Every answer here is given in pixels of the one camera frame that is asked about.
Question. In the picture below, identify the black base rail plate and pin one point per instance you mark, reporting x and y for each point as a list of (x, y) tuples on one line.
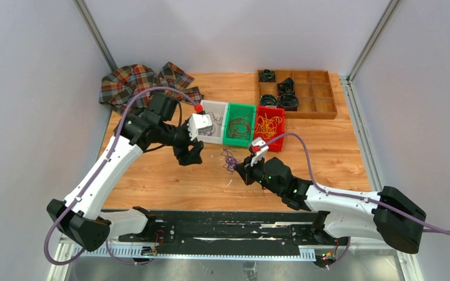
[(226, 235)]

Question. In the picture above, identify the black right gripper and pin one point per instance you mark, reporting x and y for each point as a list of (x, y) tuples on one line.
[(245, 170)]

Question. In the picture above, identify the white plastic bin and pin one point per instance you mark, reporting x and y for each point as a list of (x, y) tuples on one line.
[(217, 111)]

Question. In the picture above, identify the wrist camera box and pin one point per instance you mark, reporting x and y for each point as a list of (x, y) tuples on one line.
[(258, 148), (198, 123)]

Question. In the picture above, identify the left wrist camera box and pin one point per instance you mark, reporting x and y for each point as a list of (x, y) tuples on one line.
[(198, 123)]

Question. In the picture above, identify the wooden compartment tray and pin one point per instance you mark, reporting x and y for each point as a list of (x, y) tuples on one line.
[(303, 94)]

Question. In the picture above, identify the plaid flannel shirt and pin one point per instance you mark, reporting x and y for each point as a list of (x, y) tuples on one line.
[(120, 86)]

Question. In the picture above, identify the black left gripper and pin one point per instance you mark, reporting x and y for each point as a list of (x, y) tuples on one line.
[(186, 156)]

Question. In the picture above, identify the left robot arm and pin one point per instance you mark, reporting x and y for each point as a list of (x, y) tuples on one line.
[(79, 215)]

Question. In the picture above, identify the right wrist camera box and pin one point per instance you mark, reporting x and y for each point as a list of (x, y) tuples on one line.
[(258, 148)]

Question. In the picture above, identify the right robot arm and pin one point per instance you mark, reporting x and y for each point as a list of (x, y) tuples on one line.
[(388, 215)]

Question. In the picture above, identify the red plastic bin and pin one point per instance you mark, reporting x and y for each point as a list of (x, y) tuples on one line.
[(269, 123)]

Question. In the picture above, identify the green plastic bin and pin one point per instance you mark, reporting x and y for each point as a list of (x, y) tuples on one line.
[(239, 125)]

